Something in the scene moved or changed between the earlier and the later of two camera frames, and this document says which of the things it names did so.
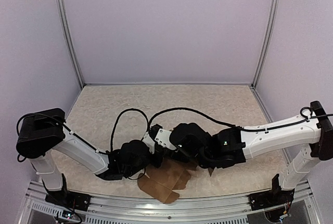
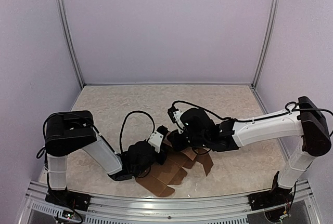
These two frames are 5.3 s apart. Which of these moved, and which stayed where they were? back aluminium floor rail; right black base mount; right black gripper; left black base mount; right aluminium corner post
Moved: right black gripper
Stayed: right aluminium corner post; back aluminium floor rail; left black base mount; right black base mount
